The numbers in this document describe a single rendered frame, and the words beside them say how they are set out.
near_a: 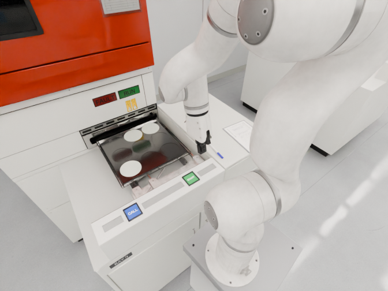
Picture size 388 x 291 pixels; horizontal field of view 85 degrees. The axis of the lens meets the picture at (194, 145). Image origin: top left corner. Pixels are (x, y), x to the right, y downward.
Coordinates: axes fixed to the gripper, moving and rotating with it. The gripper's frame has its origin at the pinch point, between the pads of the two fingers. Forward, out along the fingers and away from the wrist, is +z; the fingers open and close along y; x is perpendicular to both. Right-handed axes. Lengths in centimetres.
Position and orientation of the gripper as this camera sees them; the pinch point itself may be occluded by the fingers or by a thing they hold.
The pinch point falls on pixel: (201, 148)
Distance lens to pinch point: 80.0
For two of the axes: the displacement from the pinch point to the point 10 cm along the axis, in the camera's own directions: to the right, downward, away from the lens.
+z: 1.2, 8.2, 5.5
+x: 8.1, -4.0, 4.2
